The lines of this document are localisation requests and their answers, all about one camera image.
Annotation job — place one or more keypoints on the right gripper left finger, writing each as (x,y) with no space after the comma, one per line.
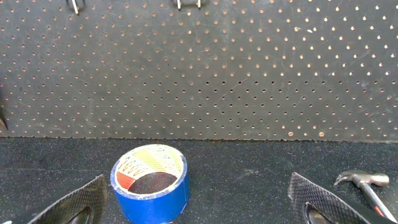
(84,199)

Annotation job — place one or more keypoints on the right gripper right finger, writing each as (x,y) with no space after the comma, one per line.
(314,193)

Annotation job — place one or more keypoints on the hammer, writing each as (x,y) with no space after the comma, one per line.
(363,179)

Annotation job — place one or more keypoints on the roll of blue tape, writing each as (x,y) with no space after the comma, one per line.
(152,208)

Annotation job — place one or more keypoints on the black pegboard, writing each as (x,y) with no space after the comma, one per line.
(199,77)

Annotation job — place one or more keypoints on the metal hook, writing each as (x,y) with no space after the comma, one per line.
(75,7)
(179,3)

